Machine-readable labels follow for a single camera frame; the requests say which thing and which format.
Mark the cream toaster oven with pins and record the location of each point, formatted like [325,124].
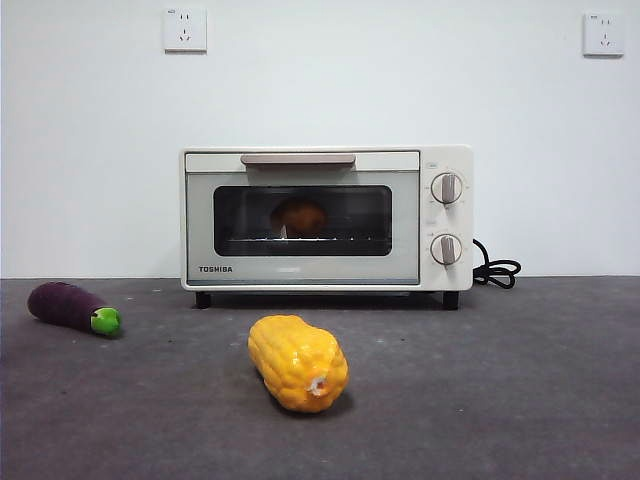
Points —
[447,280]

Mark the purple toy eggplant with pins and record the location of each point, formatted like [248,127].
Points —
[65,305]

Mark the brown toy potato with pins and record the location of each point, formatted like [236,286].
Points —
[300,217]

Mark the white wall socket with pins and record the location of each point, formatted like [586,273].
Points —
[185,30]
[603,35]

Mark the yellow toy corn cob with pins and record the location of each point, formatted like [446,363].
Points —
[295,360]

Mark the cream oven knob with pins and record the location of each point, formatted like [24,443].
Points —
[446,249]
[446,188]

